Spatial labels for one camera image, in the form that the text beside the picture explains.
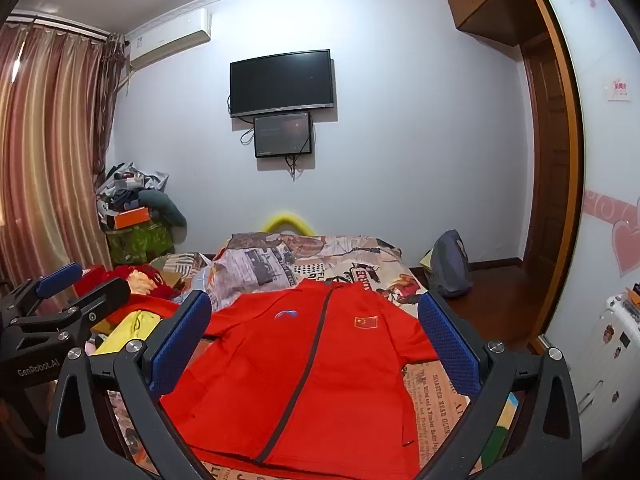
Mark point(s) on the brown wooden door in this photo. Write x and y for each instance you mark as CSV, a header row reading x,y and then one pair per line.
x,y
547,185

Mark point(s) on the striped pink curtain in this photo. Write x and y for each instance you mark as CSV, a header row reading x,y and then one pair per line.
x,y
45,150

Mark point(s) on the orange box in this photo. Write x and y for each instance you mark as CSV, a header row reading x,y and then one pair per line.
x,y
131,217

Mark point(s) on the green patterned bag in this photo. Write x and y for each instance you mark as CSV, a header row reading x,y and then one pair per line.
x,y
135,245

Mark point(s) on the small black wall monitor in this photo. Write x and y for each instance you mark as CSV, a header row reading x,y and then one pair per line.
x,y
282,135

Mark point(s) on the yellow cloth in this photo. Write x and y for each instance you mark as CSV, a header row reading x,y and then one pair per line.
x,y
130,330

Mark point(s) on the newspaper print bed sheet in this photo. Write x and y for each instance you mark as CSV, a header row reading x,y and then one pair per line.
x,y
300,255

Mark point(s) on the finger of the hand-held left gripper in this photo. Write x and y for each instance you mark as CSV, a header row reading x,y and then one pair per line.
x,y
60,277
102,297

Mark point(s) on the pile of household clutter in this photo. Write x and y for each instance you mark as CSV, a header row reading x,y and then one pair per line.
x,y
125,185

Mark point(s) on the dark green cushion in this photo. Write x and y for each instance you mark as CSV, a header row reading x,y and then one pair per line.
x,y
162,205

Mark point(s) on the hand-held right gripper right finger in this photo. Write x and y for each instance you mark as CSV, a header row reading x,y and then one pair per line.
x,y
450,347

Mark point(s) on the pink heart sticker band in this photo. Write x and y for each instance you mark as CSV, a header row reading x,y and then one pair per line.
x,y
625,240

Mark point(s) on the grey backpack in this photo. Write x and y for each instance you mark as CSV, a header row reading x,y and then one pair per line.
x,y
450,265

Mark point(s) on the red plush toy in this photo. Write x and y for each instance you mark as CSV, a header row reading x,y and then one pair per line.
x,y
145,285

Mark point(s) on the white sliding wardrobe door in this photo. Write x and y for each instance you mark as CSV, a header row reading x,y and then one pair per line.
x,y
605,150

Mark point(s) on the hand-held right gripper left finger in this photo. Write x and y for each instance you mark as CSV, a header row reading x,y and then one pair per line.
x,y
180,345

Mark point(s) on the beige cartoon fleece blanket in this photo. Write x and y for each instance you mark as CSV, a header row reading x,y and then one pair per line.
x,y
502,425

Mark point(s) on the black wall television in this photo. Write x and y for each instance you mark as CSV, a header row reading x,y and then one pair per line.
x,y
281,82

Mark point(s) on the yellow foam tube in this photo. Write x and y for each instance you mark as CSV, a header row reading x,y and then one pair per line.
x,y
287,220

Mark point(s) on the small pink sticker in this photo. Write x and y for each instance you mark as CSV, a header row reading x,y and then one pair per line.
x,y
617,89

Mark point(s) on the red zip jacket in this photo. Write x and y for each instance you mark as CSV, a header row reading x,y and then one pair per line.
x,y
310,375

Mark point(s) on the white air conditioner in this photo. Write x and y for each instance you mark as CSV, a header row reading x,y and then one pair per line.
x,y
170,40

